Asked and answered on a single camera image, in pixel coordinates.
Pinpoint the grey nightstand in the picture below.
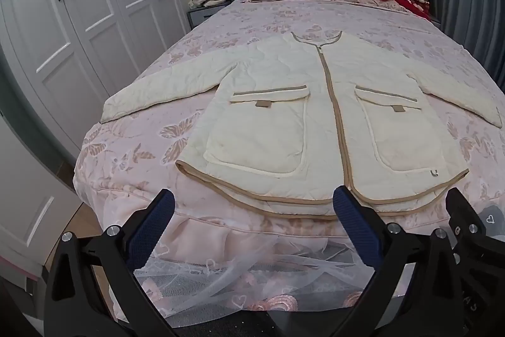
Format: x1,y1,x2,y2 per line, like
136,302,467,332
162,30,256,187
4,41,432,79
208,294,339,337
186,1,231,30

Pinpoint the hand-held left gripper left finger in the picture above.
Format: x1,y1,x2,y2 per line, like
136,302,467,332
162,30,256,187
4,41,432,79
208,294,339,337
43,188,182,337

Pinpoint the pink butterfly bed blanket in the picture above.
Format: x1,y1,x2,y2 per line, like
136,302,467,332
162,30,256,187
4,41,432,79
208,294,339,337
73,0,505,267

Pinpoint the white panelled door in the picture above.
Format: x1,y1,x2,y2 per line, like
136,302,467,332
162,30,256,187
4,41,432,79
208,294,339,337
0,132,81,282

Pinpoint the cream quilted jacket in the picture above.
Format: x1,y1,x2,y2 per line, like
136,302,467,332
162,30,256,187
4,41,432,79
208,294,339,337
100,30,505,221

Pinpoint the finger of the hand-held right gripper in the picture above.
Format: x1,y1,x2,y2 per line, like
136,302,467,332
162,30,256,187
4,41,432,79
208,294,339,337
445,186,487,256

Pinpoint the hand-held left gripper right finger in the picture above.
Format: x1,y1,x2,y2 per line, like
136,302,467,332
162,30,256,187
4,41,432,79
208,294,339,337
332,185,471,337

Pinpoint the white panelled wardrobe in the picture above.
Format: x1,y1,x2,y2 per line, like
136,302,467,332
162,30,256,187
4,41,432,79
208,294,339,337
0,0,196,164

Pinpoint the white tulle heart cloth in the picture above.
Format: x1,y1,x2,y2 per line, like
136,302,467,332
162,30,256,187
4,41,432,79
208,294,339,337
134,230,399,322

